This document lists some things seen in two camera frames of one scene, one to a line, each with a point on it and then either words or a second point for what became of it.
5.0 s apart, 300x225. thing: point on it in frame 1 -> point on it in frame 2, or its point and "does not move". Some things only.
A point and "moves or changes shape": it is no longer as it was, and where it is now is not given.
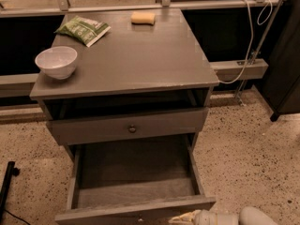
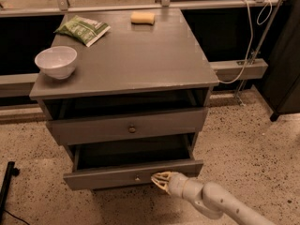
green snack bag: x=87 y=31 does not move
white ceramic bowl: x=57 y=62 does not move
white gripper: x=208 y=218 -> x=177 y=184
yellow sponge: x=141 y=17 does not move
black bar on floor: x=11 y=172 does not move
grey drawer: x=133 y=180 moves or changes shape
